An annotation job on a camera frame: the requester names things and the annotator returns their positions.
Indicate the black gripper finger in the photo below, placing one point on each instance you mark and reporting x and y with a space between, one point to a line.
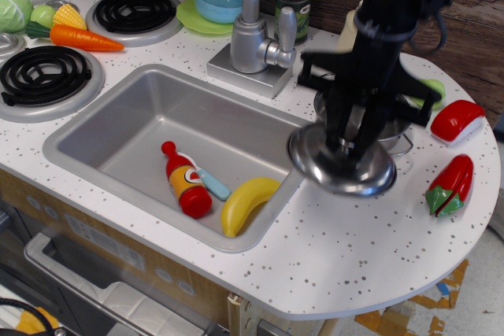
377 112
339 105

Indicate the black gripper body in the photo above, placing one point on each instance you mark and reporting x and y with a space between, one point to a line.
368 81

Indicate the steel pot lid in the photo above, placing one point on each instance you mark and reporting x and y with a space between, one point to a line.
333 168

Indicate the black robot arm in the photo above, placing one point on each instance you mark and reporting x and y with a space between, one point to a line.
384 25

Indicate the small steel pot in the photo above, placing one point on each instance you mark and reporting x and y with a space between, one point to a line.
393 137

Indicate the light green toy vegetable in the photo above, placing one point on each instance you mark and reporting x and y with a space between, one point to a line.
435 85

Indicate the cream toy detergent bottle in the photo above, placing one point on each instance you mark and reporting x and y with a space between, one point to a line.
348 35

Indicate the red white toy sushi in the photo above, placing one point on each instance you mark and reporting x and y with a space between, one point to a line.
456 121

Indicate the silver toy faucet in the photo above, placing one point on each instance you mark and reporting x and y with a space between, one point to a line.
252 60

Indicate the red toy chili pepper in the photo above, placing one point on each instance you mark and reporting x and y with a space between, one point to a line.
451 187

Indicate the dark green toy can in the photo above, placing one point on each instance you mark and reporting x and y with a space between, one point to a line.
302 13

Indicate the yellow toy banana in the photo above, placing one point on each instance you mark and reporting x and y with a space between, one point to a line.
243 201

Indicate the blue toy knife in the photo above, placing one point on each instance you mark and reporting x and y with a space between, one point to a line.
213 185

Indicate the blue toy bowl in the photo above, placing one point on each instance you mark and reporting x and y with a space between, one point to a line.
219 11

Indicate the green toy plate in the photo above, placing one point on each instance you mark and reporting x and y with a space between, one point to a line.
189 16

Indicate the red toy ketchup bottle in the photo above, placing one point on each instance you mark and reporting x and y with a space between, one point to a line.
192 196

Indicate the black burner back right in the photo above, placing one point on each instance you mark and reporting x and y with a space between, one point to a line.
134 23

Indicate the grey toy sink basin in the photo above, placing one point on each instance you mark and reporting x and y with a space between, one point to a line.
156 118

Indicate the orange toy carrot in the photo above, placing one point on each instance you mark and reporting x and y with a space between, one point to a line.
64 35

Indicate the yellow toy corn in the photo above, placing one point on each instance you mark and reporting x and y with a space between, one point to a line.
68 15

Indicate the black burner front left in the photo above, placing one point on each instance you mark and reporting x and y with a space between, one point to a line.
48 82

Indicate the green toy apple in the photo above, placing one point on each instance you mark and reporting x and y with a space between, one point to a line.
43 15

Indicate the grey stove knob left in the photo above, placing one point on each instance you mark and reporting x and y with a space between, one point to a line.
10 44

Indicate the green toy cabbage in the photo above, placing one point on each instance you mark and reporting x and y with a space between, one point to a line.
15 15

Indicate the yellow toy on floor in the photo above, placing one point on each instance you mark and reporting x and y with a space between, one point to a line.
29 324

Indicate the toy oven door handle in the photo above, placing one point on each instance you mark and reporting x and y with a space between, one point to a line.
112 292

